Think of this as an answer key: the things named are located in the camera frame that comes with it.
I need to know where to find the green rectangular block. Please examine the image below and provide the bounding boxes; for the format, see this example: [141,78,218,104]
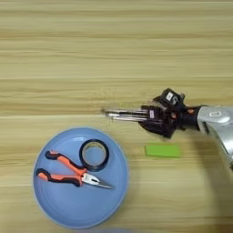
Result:
[144,143,182,159]

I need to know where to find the black hex key set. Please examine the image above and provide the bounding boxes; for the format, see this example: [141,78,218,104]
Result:
[101,106,167,126]

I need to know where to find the black tape roll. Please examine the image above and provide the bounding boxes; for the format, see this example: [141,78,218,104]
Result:
[78,138,110,173]

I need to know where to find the blue round plate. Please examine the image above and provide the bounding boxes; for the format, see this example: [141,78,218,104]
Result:
[32,127,130,230]

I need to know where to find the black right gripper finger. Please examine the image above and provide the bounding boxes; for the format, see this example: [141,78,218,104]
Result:
[140,95,171,114]
[138,120,177,139]

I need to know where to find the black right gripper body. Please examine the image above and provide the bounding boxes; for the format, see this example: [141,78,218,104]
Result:
[169,104,203,132]

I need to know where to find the orange black needle-nose pliers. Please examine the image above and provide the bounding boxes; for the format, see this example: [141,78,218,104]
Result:
[35,150,116,190]

